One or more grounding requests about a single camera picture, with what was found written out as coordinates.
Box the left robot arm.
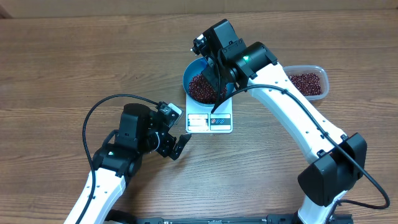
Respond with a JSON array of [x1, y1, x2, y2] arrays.
[[65, 102, 191, 223]]

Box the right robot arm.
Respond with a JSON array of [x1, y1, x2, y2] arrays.
[[192, 19, 368, 223]]

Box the teal blue bowl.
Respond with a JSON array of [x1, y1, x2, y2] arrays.
[[182, 57, 236, 108]]

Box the white digital kitchen scale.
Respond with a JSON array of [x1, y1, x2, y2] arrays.
[[185, 95, 233, 134]]

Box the red adzuki beans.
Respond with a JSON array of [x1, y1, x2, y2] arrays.
[[188, 74, 216, 104]]

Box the clear plastic container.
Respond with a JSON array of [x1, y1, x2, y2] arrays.
[[284, 65, 330, 101]]

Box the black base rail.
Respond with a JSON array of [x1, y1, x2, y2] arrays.
[[105, 208, 354, 224]]

